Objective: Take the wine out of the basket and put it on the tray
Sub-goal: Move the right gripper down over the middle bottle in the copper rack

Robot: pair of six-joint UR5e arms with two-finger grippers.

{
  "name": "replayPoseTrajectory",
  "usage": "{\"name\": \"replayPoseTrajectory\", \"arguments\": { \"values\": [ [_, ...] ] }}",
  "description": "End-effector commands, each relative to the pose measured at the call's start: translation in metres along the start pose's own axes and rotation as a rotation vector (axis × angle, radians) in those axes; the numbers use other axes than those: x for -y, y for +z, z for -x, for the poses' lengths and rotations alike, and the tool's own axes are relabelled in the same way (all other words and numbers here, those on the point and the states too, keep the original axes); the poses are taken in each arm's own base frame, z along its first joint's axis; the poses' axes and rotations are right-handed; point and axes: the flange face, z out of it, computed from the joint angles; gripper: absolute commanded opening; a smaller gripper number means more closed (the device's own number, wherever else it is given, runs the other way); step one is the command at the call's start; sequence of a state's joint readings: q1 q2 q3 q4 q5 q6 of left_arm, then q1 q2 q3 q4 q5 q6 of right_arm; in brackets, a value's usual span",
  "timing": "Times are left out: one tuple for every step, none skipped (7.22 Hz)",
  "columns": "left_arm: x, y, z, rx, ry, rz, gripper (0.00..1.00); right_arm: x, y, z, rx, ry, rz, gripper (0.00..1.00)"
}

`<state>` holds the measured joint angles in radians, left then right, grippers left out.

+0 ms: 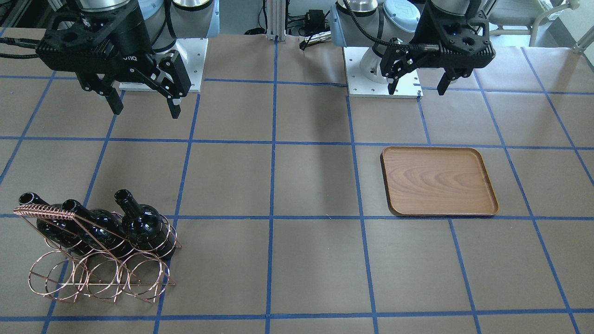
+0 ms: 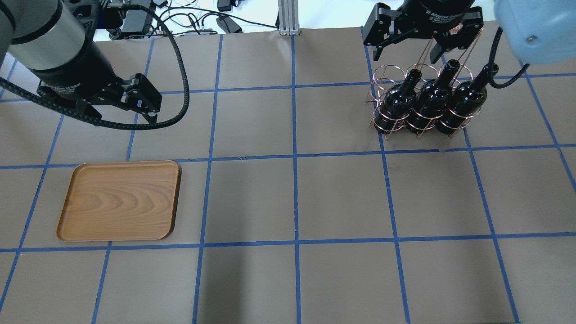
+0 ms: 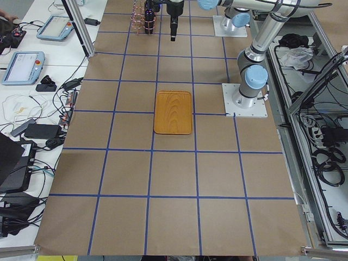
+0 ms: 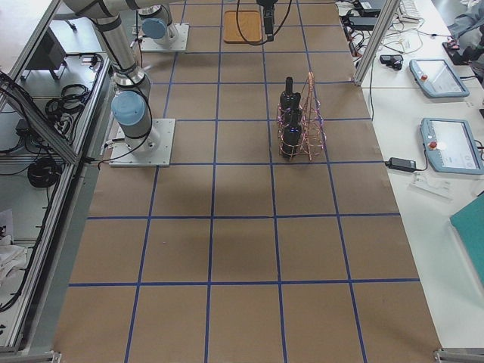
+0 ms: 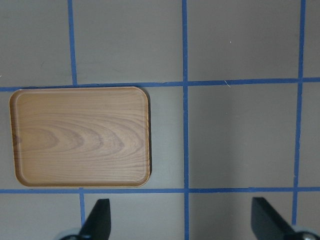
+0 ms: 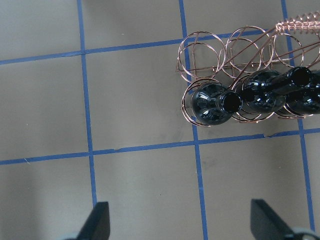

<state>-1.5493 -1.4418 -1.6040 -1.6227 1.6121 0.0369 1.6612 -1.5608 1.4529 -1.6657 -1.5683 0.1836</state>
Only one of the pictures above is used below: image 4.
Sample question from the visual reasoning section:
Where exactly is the wooden tray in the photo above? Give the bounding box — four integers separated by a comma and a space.
223, 10, 262, 44

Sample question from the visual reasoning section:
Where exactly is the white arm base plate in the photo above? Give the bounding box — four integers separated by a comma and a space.
141, 19, 189, 53
109, 119, 175, 167

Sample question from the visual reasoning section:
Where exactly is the teal folder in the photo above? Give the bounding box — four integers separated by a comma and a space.
450, 195, 484, 284

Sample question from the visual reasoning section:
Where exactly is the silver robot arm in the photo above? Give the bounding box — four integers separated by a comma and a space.
65, 0, 157, 154
138, 1, 292, 46

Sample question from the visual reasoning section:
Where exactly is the dark wine bottle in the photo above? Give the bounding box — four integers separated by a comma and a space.
285, 92, 302, 126
281, 119, 302, 160
279, 76, 294, 113

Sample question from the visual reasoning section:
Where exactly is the aluminium frame post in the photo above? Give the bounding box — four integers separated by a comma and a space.
353, 0, 399, 86

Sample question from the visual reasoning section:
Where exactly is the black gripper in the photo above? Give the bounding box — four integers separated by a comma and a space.
256, 0, 278, 41

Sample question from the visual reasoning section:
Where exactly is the blue teach pendant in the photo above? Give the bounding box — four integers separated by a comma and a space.
409, 59, 470, 98
420, 118, 483, 175

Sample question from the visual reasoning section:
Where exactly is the black power adapter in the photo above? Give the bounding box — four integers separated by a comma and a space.
385, 157, 417, 172

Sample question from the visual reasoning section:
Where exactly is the copper wire bottle basket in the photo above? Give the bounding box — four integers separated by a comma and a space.
277, 72, 326, 161

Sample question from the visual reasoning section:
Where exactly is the dark wine bottle in basket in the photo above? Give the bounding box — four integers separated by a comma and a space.
285, 92, 302, 126
279, 76, 294, 113

